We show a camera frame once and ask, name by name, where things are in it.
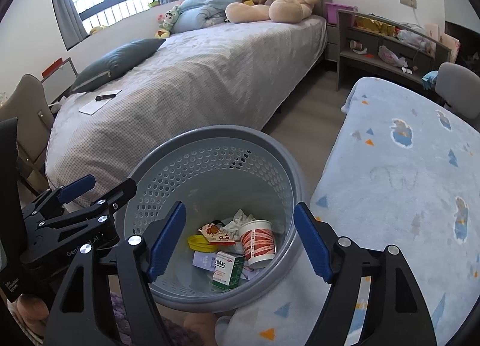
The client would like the yellow plastic lid ring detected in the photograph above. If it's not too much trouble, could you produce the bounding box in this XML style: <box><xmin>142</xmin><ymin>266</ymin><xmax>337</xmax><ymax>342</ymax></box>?
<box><xmin>187</xmin><ymin>233</ymin><xmax>222</xmax><ymax>255</ymax></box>

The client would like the red white snack bag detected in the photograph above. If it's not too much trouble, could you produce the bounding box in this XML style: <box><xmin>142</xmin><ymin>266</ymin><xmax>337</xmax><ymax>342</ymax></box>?
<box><xmin>198</xmin><ymin>222</ymin><xmax>235</xmax><ymax>245</ymax></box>

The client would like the purple small box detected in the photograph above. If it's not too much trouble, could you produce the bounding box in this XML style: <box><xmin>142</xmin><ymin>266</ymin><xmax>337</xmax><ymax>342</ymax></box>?
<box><xmin>192</xmin><ymin>251</ymin><xmax>216</xmax><ymax>272</ymax></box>

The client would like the white tissue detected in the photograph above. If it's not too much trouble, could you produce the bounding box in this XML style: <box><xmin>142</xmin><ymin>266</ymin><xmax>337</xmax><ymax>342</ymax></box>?
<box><xmin>223</xmin><ymin>208</ymin><xmax>256</xmax><ymax>241</ymax></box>

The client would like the red white paper cup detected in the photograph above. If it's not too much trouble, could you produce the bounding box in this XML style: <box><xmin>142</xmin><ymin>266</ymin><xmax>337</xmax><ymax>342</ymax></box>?
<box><xmin>239</xmin><ymin>220</ymin><xmax>276</xmax><ymax>269</ymax></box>

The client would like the green white medicine box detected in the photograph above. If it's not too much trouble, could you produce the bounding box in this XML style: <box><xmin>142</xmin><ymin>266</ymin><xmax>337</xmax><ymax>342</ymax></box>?
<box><xmin>212</xmin><ymin>251</ymin><xmax>245</xmax><ymax>291</ymax></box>

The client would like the grey perforated trash bin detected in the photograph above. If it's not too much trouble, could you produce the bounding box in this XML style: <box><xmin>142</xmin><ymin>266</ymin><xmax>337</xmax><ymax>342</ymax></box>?
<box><xmin>115</xmin><ymin>126</ymin><xmax>308</xmax><ymax>312</ymax></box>

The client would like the white paper notebook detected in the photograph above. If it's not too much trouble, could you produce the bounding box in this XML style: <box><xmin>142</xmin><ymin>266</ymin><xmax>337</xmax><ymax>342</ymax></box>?
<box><xmin>79</xmin><ymin>90</ymin><xmax>122</xmax><ymax>116</ymax></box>

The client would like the black marker pen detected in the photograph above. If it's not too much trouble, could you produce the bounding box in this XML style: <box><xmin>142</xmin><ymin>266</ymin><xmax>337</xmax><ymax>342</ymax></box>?
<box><xmin>95</xmin><ymin>94</ymin><xmax>116</xmax><ymax>101</ymax></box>

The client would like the beige chair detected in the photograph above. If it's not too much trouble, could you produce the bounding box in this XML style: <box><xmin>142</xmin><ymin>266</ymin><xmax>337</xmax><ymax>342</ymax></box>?
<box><xmin>1</xmin><ymin>74</ymin><xmax>55</xmax><ymax>193</ymax></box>

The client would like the purple fuzzy rug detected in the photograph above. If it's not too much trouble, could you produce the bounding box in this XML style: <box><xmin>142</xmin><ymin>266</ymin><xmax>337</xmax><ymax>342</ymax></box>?
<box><xmin>110</xmin><ymin>292</ymin><xmax>204</xmax><ymax>346</ymax></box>

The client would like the whiteboard with red clip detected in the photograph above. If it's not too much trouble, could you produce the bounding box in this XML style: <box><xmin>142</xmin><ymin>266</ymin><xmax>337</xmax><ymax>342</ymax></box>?
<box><xmin>41</xmin><ymin>57</ymin><xmax>78</xmax><ymax>105</ymax></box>

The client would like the light blue patterned blanket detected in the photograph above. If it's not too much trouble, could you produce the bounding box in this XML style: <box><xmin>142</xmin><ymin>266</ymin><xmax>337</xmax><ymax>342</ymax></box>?
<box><xmin>214</xmin><ymin>76</ymin><xmax>480</xmax><ymax>346</ymax></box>

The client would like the dark green pillow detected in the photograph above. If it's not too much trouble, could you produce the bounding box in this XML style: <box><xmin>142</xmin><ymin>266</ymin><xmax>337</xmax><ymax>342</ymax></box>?
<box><xmin>69</xmin><ymin>38</ymin><xmax>165</xmax><ymax>94</ymax></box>

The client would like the grey bed with checked sheet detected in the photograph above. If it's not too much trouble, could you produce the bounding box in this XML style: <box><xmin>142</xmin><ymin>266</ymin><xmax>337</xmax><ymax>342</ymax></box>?
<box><xmin>46</xmin><ymin>4</ymin><xmax>327</xmax><ymax>211</ymax></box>

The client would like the grey curtain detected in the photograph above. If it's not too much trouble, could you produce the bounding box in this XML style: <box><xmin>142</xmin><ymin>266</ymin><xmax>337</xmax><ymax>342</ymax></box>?
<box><xmin>51</xmin><ymin>0</ymin><xmax>88</xmax><ymax>50</ymax></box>

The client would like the small green plush doll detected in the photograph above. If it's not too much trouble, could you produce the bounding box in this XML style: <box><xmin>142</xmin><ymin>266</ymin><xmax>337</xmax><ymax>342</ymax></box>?
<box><xmin>154</xmin><ymin>4</ymin><xmax>180</xmax><ymax>38</ymax></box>

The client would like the light blue folded quilt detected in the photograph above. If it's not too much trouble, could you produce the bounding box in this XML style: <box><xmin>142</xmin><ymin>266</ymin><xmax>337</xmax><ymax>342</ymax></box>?
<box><xmin>172</xmin><ymin>0</ymin><xmax>243</xmax><ymax>34</ymax></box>

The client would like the pink plastic bag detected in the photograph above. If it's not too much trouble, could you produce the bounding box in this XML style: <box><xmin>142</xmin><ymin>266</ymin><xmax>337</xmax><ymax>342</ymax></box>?
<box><xmin>378</xmin><ymin>45</ymin><xmax>408</xmax><ymax>68</ymax></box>

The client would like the grey office chair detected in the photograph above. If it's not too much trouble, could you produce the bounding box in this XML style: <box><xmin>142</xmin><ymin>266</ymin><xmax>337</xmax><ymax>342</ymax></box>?
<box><xmin>435</xmin><ymin>62</ymin><xmax>479</xmax><ymax>120</ymax></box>

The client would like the grey wooden shelf desk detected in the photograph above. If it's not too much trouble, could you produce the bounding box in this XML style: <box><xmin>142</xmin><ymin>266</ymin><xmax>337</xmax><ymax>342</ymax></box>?
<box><xmin>337</xmin><ymin>10</ymin><xmax>452</xmax><ymax>93</ymax></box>

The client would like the pink storage box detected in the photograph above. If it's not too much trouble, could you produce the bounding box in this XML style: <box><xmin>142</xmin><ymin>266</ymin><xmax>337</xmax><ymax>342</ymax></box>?
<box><xmin>326</xmin><ymin>2</ymin><xmax>358</xmax><ymax>25</ymax></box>

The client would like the wall power socket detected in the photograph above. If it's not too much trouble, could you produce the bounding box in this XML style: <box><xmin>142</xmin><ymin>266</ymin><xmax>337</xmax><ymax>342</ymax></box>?
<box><xmin>400</xmin><ymin>0</ymin><xmax>417</xmax><ymax>9</ymax></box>

